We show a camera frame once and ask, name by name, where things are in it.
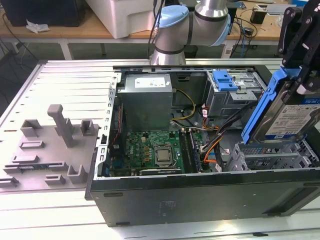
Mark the grey plastic parts rack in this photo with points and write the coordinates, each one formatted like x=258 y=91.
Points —
x=50 y=160

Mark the metal optical drive cage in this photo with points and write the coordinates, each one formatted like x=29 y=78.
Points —
x=225 y=105

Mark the hard disk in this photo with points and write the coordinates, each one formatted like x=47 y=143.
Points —
x=287 y=120

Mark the black graphics card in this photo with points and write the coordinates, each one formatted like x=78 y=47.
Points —
x=160 y=172

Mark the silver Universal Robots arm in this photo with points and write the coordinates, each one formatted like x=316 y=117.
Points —
x=175 y=32

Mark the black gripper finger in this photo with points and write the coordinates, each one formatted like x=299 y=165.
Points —
x=290 y=32
x=310 y=50

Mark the CPU socket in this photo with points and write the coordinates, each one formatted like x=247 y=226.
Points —
x=165 y=164

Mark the black box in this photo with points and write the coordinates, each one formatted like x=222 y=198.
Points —
x=233 y=15

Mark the silver CPU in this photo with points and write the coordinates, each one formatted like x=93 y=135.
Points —
x=164 y=155

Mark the crumpled white paper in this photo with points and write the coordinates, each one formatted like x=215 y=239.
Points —
x=37 y=27

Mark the white foam box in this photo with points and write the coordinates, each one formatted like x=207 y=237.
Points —
x=120 y=20

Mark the small black cube device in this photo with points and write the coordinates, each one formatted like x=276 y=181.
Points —
x=257 y=17

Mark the blue plastic drive latch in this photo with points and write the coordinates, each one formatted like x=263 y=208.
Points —
x=223 y=81

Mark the black open PC case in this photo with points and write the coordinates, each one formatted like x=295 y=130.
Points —
x=175 y=200

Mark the green motherboard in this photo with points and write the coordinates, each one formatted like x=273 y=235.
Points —
x=136 y=140

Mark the black computer tower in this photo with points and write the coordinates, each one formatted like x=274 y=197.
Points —
x=50 y=12

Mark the wooden top desk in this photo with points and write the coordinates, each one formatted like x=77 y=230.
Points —
x=75 y=32
x=262 y=32

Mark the blue cardboard box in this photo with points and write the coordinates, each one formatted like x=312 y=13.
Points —
x=298 y=3

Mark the metal disk bay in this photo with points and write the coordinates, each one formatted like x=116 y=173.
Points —
x=270 y=160

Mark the grey power supply unit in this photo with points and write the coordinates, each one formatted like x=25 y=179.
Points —
x=145 y=107

